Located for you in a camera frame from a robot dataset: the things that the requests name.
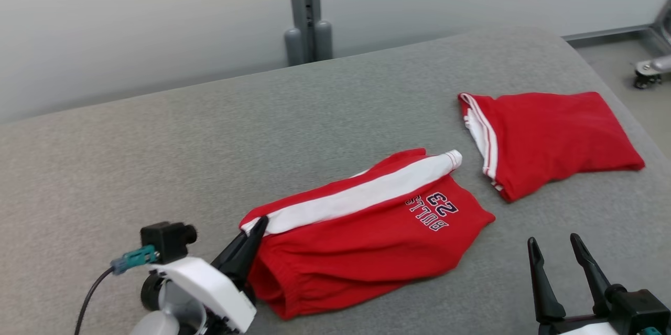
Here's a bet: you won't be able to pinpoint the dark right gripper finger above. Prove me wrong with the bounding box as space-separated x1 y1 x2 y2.
570 233 610 317
527 237 567 323

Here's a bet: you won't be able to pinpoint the grey tubular partition leg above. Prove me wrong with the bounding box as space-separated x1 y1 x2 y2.
634 55 671 76

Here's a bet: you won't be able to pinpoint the black grey right gripper body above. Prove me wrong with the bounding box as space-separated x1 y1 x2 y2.
537 284 671 335

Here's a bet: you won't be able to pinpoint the thin black camera cable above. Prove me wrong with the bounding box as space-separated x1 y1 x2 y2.
73 267 115 335

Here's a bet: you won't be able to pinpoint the grey floor rail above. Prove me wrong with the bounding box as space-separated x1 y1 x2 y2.
562 24 656 43

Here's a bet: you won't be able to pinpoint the red shirt with white sleeves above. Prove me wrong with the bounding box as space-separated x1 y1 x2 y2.
458 91 645 203

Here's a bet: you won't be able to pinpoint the white right camera bracket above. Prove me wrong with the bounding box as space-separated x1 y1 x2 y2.
550 322 622 335

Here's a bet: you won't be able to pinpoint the grey rounded post foot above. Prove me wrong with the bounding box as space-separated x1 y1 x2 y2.
284 27 305 67
314 20 334 62

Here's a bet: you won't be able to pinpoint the grey slanted partition frame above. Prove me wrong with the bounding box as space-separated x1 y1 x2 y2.
650 0 671 55

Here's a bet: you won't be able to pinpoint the small black caster wheel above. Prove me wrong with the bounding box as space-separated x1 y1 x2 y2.
633 70 662 90

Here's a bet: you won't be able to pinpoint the teal left cable connector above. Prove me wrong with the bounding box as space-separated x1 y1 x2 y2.
110 245 159 276

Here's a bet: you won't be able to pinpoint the black grey left gripper body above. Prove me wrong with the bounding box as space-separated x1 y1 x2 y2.
130 272 231 335

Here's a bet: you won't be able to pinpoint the red shorts with white stripe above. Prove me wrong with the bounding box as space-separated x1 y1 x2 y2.
240 148 496 321

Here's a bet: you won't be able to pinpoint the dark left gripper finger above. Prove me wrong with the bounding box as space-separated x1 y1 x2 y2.
231 215 269 291
211 233 250 273

